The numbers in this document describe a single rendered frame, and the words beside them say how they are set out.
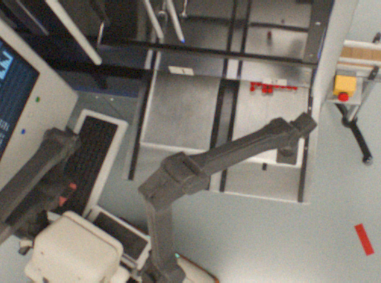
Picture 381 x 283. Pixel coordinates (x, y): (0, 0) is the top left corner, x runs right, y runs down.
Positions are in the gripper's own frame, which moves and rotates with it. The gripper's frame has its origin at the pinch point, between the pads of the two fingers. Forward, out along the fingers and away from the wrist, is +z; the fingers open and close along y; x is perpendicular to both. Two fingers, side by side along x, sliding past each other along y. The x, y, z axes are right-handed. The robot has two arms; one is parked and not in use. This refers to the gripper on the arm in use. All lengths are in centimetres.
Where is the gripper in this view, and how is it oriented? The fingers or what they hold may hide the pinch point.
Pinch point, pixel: (286, 153)
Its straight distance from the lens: 179.1
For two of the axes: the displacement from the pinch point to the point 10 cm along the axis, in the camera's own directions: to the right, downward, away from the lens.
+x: -9.9, -1.3, 1.1
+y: 1.5, -9.5, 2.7
